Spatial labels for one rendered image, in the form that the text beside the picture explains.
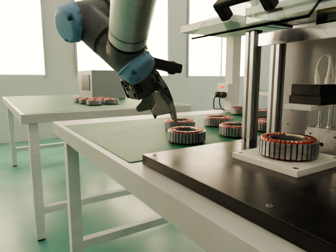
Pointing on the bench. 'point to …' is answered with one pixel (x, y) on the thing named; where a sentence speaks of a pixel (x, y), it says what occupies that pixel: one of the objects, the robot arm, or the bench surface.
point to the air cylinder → (324, 138)
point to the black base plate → (257, 191)
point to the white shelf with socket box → (234, 51)
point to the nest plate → (269, 162)
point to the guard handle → (223, 10)
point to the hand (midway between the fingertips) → (166, 117)
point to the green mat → (145, 135)
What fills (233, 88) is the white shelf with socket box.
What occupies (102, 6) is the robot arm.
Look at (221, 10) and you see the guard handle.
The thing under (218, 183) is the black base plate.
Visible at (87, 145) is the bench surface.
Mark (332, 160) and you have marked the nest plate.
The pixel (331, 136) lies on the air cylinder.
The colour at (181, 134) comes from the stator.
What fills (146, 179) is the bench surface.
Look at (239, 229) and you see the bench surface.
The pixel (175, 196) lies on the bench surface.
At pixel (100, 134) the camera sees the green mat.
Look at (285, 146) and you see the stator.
